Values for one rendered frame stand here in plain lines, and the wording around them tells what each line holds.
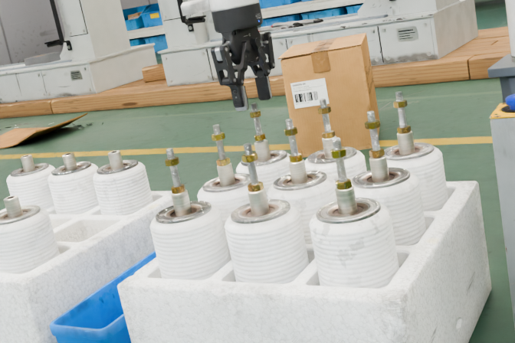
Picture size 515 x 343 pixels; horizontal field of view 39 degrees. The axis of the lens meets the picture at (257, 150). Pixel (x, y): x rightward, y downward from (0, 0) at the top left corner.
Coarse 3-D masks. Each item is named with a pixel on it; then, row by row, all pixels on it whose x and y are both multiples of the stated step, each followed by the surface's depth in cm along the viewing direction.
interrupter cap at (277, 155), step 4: (272, 152) 118; (276, 152) 118; (280, 152) 118; (284, 152) 117; (272, 156) 117; (276, 156) 116; (280, 156) 115; (284, 156) 115; (256, 160) 117; (268, 160) 114; (272, 160) 113; (276, 160) 113; (280, 160) 114; (244, 164) 114; (256, 164) 113; (260, 164) 113; (264, 164) 113; (268, 164) 113
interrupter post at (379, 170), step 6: (384, 156) 94; (372, 162) 93; (378, 162) 93; (384, 162) 93; (372, 168) 94; (378, 168) 93; (384, 168) 93; (372, 174) 94; (378, 174) 93; (384, 174) 93; (372, 180) 95; (378, 180) 94; (384, 180) 94
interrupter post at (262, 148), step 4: (264, 140) 116; (256, 144) 115; (260, 144) 115; (264, 144) 115; (256, 148) 115; (260, 148) 115; (264, 148) 115; (268, 148) 116; (256, 152) 116; (260, 152) 115; (264, 152) 115; (268, 152) 116; (260, 156) 115; (264, 156) 115; (268, 156) 116; (260, 160) 116; (264, 160) 115
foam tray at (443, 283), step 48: (432, 240) 90; (480, 240) 108; (144, 288) 93; (192, 288) 90; (240, 288) 87; (288, 288) 84; (336, 288) 82; (384, 288) 80; (432, 288) 86; (480, 288) 106; (144, 336) 96; (192, 336) 92; (240, 336) 88; (288, 336) 85; (336, 336) 81; (384, 336) 78; (432, 336) 85
